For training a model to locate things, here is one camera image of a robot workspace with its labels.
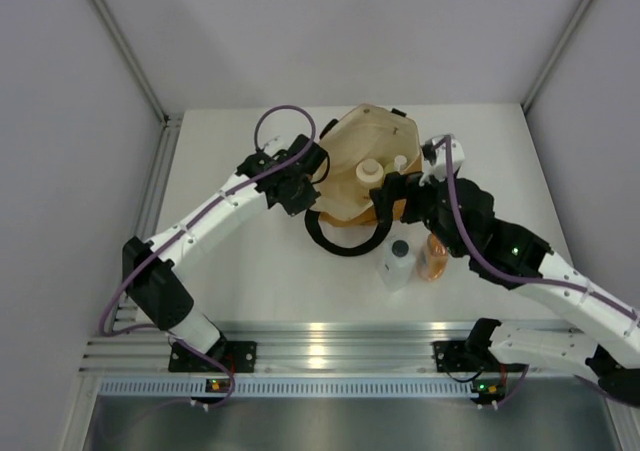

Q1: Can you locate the frame post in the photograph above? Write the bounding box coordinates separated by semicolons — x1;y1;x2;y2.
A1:
520;0;597;116
87;0;168;125

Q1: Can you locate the tan canvas bag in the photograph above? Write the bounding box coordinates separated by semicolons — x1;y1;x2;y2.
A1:
304;104;423;257

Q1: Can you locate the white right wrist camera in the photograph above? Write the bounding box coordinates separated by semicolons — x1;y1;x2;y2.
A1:
421;134;465;184

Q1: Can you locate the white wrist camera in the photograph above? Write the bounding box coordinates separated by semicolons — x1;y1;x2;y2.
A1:
257;136;285;156
421;134;465;184

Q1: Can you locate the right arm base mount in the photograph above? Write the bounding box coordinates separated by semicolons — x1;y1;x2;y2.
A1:
432;340;525;374

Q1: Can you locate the cream round jar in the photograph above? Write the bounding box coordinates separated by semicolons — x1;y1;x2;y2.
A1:
356;158;385;189

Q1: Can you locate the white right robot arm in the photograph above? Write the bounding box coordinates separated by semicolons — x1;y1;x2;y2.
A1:
370;173;639;406

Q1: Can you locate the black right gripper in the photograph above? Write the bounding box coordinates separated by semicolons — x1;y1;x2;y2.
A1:
368;164;464;259

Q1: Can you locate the orange liquid bottle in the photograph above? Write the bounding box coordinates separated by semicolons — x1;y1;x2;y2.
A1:
416;234;449;281

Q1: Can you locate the small white bottle in bag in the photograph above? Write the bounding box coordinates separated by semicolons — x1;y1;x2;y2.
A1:
393;155;408;173

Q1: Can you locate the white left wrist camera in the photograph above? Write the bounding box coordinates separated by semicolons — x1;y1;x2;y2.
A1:
257;136;285;156

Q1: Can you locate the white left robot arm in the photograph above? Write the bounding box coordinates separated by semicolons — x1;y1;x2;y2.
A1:
122;134;328;371

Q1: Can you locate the left aluminium frame rail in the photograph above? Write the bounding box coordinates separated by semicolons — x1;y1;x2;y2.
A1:
107;113;184;332

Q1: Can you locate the aluminium frame rail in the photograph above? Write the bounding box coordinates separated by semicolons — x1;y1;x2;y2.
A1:
107;113;184;332
79;320;624;375

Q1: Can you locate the front aluminium frame rail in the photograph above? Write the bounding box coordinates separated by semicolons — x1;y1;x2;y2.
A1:
79;320;624;375

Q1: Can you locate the right rear frame post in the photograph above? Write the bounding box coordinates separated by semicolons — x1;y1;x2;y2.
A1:
520;0;597;116

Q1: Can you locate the left rear frame post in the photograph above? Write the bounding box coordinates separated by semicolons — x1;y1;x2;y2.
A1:
87;0;168;125

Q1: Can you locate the slotted grey cable duct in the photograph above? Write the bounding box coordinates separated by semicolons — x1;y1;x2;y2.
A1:
98;377;500;398

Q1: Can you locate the white bottle black cap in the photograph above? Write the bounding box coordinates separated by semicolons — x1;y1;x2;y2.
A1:
378;237;416;292

